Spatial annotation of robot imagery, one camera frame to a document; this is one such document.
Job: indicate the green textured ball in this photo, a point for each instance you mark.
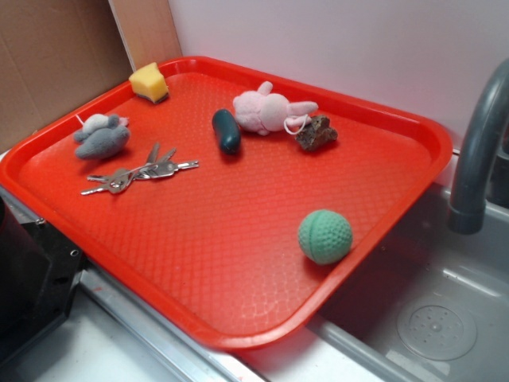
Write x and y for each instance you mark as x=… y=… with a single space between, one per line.
x=325 y=237

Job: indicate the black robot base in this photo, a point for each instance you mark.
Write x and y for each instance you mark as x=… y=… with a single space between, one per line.
x=40 y=269

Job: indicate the red plastic tray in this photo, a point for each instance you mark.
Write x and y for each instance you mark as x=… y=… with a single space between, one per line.
x=214 y=249

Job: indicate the dark green capsule toy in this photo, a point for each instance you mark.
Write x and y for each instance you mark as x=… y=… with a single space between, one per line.
x=227 y=131

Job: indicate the pink plush rabbit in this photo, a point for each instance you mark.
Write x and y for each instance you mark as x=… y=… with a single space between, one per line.
x=263 y=112

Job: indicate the brown rock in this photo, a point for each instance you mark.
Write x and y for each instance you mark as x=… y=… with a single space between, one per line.
x=316 y=134

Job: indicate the bunch of silver keys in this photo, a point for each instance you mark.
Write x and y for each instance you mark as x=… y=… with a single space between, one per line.
x=154 y=168

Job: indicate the yellow sponge block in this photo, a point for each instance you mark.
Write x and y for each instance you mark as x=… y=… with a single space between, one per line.
x=148 y=83

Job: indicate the grey plush mouse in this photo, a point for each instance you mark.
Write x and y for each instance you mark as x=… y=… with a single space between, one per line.
x=101 y=136

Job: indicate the grey toy sink basin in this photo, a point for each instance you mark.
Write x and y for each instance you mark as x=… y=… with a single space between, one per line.
x=427 y=304

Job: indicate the grey toy faucet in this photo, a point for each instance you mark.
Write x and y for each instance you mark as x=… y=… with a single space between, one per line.
x=482 y=169

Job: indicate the brown cardboard panel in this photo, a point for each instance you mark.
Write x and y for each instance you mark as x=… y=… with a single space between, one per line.
x=58 y=55

